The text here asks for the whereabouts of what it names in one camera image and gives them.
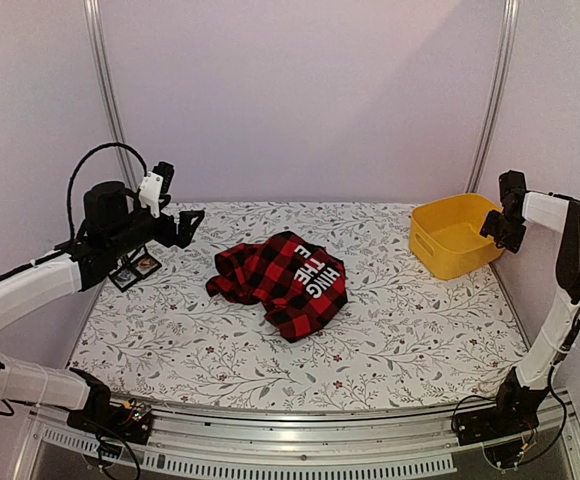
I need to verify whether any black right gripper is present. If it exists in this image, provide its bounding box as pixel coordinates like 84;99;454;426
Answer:
481;209;527;253

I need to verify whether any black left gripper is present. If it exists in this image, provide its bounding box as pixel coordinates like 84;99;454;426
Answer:
109;200;206;259

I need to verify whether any red black plaid shirt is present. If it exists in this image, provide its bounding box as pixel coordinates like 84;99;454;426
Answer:
205;231;348;343

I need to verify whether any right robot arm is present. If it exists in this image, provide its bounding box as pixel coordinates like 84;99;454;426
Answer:
480;170;580;436

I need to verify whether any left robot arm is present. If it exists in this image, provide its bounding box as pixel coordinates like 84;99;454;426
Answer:
0;162;205;434

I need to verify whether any black display case with blue brooch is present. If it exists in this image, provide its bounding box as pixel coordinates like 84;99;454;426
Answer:
108;267;139;292

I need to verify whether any yellow plastic basket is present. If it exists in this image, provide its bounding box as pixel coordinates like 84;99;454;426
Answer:
409;193;503;280

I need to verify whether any floral patterned table mat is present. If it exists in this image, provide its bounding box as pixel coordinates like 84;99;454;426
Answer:
70;202;526;413

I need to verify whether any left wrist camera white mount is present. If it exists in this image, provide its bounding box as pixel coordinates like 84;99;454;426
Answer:
138;161;175;218

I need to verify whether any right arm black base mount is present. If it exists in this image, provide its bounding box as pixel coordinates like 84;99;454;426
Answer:
451;384;548;445

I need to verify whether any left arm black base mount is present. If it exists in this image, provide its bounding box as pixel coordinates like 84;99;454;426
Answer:
67;368;154;445

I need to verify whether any aluminium front rail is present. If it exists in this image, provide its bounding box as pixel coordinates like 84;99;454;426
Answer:
12;392;580;479

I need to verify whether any left aluminium frame post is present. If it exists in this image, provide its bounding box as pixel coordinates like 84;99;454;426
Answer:
82;0;139;189

